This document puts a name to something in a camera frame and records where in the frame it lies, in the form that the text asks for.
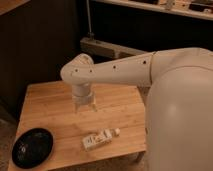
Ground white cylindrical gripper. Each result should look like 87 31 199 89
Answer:
72 83 97 113

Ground clear bottle with white cap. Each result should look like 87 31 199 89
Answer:
82 128 120 150

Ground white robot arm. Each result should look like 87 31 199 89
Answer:
60 47 213 171

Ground black ceramic bowl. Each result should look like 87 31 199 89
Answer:
12 128 53 169

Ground wooden table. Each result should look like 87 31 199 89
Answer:
8 81 146 171

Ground long grey metal beam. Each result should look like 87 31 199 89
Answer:
80 37 144 59

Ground thin metal pole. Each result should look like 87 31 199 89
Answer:
86 0 94 39

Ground dark wooden cabinet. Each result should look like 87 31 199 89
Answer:
0 0 79 118

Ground wooden shelf with items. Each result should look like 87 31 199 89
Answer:
94 0 213 21

